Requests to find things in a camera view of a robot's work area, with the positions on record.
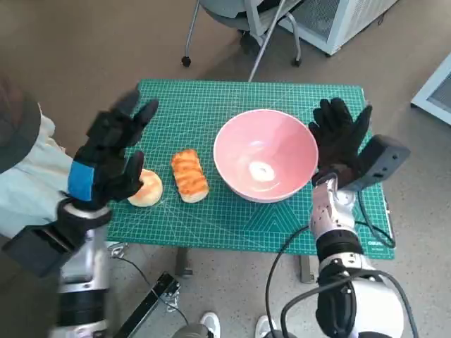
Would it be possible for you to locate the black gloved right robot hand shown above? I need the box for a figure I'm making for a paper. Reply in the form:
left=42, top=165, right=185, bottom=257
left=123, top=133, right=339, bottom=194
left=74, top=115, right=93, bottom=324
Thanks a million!
left=308, top=97, right=373, bottom=187

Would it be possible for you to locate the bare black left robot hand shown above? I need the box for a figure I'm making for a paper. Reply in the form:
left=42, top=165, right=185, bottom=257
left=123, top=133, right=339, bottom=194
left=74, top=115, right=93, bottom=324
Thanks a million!
left=68, top=92, right=160, bottom=213

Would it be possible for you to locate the round bread bun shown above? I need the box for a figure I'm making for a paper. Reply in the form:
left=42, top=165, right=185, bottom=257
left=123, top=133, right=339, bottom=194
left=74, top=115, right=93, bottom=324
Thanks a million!
left=126, top=168, right=164, bottom=208

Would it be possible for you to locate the pink bowl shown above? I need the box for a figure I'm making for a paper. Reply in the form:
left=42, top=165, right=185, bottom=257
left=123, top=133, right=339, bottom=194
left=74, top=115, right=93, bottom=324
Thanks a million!
left=213, top=109, right=319, bottom=204

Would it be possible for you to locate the long toasted bread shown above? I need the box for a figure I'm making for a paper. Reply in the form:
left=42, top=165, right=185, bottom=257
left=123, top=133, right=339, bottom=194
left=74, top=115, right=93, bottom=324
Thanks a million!
left=171, top=149, right=210, bottom=204

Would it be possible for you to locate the person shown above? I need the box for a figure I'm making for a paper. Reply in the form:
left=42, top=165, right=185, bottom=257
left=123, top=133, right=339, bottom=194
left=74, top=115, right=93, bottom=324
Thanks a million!
left=0, top=75, right=77, bottom=240

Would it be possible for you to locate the white framed panel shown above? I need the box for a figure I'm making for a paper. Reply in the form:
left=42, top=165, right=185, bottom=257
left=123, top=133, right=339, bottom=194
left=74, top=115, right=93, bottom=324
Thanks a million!
left=410, top=52, right=451, bottom=126

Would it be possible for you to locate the white mesh cabinet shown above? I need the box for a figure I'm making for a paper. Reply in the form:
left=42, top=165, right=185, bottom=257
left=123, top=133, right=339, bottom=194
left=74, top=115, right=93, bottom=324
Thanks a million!
left=278, top=0, right=402, bottom=57

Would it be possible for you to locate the silver metal pole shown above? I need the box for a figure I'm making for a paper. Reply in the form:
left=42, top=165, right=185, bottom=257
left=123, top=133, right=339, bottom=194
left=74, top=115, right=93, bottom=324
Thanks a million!
left=247, top=0, right=288, bottom=82

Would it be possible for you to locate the grey table leg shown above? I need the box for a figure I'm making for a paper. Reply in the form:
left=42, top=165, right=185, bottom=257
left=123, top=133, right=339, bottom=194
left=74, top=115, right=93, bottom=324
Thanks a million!
left=175, top=248, right=194, bottom=277
left=299, top=255, right=316, bottom=283

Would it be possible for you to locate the green cutting mat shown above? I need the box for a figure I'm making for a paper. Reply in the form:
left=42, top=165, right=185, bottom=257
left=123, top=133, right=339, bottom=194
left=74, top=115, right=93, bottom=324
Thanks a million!
left=105, top=79, right=395, bottom=261

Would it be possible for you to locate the grey office chair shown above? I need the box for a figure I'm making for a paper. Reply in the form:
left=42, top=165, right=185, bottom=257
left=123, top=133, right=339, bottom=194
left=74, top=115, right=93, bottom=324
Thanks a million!
left=181, top=0, right=304, bottom=68

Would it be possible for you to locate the white shoe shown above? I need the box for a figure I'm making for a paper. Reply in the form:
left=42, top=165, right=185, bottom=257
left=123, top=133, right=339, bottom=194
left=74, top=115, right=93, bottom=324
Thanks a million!
left=256, top=315, right=279, bottom=338
left=199, top=311, right=222, bottom=338

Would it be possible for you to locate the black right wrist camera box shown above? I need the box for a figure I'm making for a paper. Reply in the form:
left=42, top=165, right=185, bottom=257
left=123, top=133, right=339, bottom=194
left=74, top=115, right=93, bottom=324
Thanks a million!
left=347, top=134, right=412, bottom=193

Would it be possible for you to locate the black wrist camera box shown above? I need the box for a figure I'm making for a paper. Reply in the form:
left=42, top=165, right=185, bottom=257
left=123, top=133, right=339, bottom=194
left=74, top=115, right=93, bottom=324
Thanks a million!
left=347, top=134, right=412, bottom=193
left=1, top=225, right=77, bottom=277

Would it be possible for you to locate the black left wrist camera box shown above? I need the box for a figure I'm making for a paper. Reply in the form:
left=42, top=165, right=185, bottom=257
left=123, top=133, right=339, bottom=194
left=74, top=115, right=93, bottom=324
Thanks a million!
left=1, top=225, right=77, bottom=277

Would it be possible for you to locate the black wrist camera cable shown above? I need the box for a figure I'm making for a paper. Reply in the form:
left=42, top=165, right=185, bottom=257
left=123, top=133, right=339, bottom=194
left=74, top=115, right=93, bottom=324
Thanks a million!
left=354, top=189, right=396, bottom=248

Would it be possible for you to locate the thin black floor cable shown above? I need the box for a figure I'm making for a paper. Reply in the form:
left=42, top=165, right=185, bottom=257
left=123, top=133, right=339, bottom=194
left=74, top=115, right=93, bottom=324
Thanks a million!
left=112, top=255, right=191, bottom=327

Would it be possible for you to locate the black metal rail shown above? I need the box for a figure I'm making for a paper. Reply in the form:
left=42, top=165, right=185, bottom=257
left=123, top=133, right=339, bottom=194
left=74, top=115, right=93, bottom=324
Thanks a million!
left=112, top=270, right=183, bottom=338

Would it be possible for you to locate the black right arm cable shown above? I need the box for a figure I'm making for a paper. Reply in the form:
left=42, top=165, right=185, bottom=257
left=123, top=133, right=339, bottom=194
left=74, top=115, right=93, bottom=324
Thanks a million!
left=264, top=225, right=314, bottom=338

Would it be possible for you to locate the black shoulder loop cable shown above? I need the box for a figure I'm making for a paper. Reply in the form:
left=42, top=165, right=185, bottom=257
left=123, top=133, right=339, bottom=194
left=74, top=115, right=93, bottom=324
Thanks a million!
left=280, top=270, right=419, bottom=338

